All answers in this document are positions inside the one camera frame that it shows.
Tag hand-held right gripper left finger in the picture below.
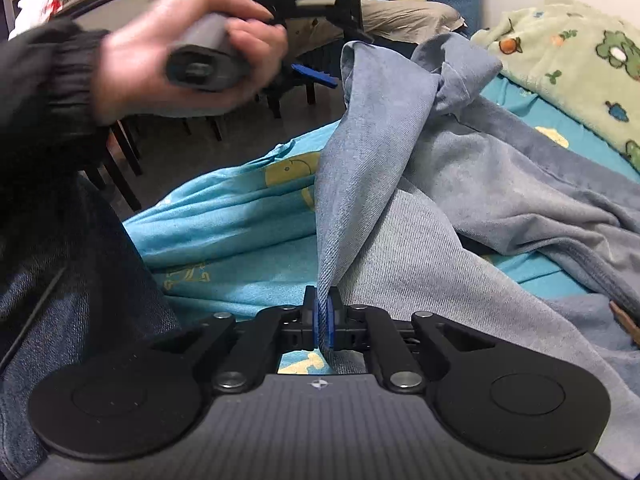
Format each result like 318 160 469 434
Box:
150 285 319 395

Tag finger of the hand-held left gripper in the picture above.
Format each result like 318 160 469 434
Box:
270 61 340 92
342 0 377 45

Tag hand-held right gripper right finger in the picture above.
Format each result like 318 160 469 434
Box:
329 289 496 395

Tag blue denim pants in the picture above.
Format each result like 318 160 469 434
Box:
314 32 640 476

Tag person's left forearm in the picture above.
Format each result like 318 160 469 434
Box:
0 17 112 181

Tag person's left hand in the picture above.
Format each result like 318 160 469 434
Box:
92 0 290 126

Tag beige cushion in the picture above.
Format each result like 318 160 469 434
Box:
290 0 467 61

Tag blue smiley print bed sheet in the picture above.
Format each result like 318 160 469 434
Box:
122 75 640 376

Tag dark wooden chair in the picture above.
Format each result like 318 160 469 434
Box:
85 77 321 213

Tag white and red cloth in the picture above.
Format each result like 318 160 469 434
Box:
10 0 63 41

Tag green dinosaur print fleece blanket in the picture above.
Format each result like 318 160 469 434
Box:
470 0 640 171

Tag person's leg in jeans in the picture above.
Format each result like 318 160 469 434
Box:
0 170 183 480

